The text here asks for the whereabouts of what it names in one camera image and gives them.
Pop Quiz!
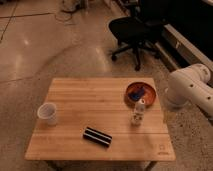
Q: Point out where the small clear plastic bottle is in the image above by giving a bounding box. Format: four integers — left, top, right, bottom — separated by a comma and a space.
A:
131, 99, 146, 126

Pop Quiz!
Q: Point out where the translucent plastic cup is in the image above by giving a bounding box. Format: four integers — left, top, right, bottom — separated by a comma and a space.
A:
37, 103, 57, 126

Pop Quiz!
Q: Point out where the black office chair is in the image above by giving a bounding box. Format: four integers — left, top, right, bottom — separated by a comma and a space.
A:
108, 0, 170, 71

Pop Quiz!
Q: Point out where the white desk edge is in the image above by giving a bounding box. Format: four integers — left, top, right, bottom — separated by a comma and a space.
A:
153, 23, 213, 88

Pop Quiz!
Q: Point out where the black white striped block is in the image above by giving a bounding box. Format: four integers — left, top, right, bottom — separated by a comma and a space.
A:
83, 127, 112, 147

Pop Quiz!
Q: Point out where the wooden table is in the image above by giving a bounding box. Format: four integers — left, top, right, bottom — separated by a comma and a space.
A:
25, 78, 175, 162

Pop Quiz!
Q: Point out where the blue object on plate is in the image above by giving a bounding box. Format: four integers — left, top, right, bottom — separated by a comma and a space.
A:
129, 87, 145, 101

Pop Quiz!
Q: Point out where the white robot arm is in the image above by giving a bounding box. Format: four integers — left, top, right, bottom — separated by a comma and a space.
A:
164, 63, 213, 122

